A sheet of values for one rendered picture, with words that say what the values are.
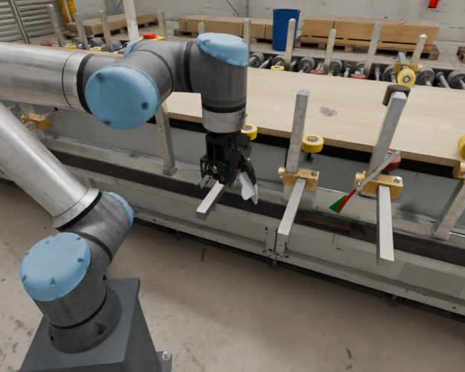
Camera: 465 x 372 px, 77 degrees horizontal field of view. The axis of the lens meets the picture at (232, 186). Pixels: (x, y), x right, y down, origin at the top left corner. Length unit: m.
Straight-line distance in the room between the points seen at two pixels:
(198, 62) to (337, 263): 1.34
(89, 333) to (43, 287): 0.21
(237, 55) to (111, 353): 0.78
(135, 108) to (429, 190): 1.12
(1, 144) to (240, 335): 1.22
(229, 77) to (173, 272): 1.40
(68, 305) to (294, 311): 1.13
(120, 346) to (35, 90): 0.66
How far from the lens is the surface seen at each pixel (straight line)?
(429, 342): 1.81
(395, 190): 1.04
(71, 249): 0.81
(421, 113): 1.53
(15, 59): 0.55
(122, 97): 0.45
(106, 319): 0.93
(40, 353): 1.01
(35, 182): 0.87
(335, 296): 1.76
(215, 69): 0.55
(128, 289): 1.02
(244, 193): 0.67
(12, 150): 0.86
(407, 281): 1.70
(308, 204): 1.12
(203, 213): 0.88
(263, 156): 1.30
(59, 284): 0.78
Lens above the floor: 1.41
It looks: 37 degrees down
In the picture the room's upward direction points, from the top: straight up
